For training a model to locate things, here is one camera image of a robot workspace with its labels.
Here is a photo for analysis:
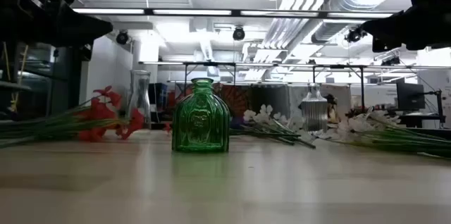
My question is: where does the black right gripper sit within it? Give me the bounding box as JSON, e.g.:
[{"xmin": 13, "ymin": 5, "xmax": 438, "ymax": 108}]
[{"xmin": 361, "ymin": 0, "xmax": 451, "ymax": 53}]

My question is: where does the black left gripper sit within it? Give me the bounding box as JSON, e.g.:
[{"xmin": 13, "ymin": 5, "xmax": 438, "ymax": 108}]
[{"xmin": 0, "ymin": 0, "xmax": 114, "ymax": 46}]

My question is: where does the red artificial flower bunch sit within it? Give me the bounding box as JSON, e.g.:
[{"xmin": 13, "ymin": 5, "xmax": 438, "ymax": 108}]
[
  {"xmin": 0, "ymin": 109, "xmax": 145, "ymax": 148},
  {"xmin": 0, "ymin": 85, "xmax": 124, "ymax": 137}
]

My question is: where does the purple artificial flower bunch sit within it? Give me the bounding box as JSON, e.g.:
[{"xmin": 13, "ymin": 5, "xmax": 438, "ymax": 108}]
[{"xmin": 229, "ymin": 116, "xmax": 247, "ymax": 130}]

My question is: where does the clear ribbed glass vase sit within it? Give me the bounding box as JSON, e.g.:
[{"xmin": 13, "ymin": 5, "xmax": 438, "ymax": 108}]
[{"xmin": 300, "ymin": 82, "xmax": 329, "ymax": 133}]

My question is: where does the green glass vase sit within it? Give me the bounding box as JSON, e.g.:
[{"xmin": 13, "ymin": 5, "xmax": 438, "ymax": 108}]
[{"xmin": 171, "ymin": 77, "xmax": 231, "ymax": 154}]

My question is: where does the long ceiling light bar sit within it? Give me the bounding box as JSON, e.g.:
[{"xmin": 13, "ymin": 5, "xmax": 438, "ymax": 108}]
[{"xmin": 72, "ymin": 7, "xmax": 395, "ymax": 20}]

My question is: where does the black ceiling spotlight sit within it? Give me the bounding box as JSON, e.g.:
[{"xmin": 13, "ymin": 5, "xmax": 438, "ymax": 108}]
[
  {"xmin": 115, "ymin": 30, "xmax": 130, "ymax": 46},
  {"xmin": 232, "ymin": 25, "xmax": 247, "ymax": 42},
  {"xmin": 344, "ymin": 26, "xmax": 367, "ymax": 44}
]

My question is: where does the black background computer monitor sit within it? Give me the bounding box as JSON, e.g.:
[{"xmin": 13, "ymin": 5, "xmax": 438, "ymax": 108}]
[{"xmin": 396, "ymin": 82, "xmax": 426, "ymax": 111}]

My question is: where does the clear smooth glass carafe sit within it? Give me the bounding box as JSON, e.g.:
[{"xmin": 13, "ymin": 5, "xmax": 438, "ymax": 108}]
[{"xmin": 127, "ymin": 70, "xmax": 153, "ymax": 130}]

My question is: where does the orange patterned cloth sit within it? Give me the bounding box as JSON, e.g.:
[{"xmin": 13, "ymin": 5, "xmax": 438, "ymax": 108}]
[{"xmin": 213, "ymin": 82, "xmax": 253, "ymax": 119}]

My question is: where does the yellow cord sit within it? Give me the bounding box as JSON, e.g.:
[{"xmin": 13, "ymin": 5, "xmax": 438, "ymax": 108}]
[{"xmin": 2, "ymin": 42, "xmax": 29, "ymax": 112}]

